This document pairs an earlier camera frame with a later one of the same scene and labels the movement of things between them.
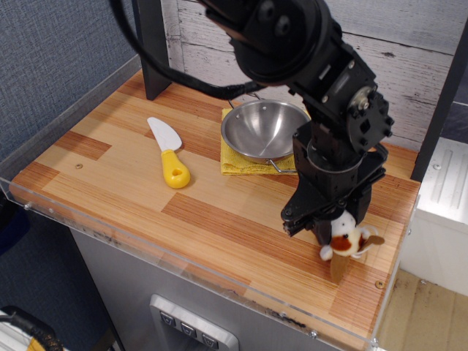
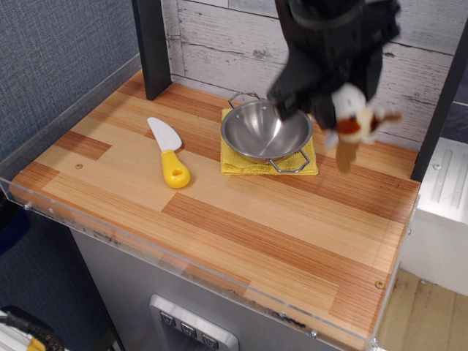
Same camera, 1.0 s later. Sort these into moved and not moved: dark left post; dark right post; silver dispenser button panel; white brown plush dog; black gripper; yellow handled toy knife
Moved: white brown plush dog; black gripper
Not moved: silver dispenser button panel; dark right post; yellow handled toy knife; dark left post
